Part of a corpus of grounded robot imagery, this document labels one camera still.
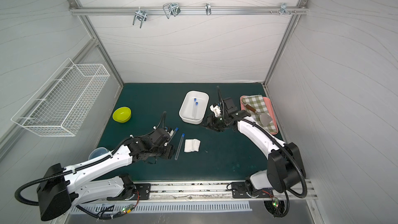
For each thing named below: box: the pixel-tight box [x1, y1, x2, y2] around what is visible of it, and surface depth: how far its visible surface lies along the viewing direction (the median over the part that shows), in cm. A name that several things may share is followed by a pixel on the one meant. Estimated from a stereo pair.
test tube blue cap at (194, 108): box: [191, 98, 197, 119], surface depth 109 cm
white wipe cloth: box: [183, 138, 201, 153], surface depth 90 cm
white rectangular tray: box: [178, 90, 210, 125], surface depth 109 cm
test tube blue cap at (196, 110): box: [195, 101, 199, 120], surface depth 108 cm
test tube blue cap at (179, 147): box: [174, 133, 186, 161], surface depth 90 cm
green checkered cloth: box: [242, 94, 278, 134], surface depth 110 cm
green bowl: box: [112, 106, 132, 123], surface depth 100 cm
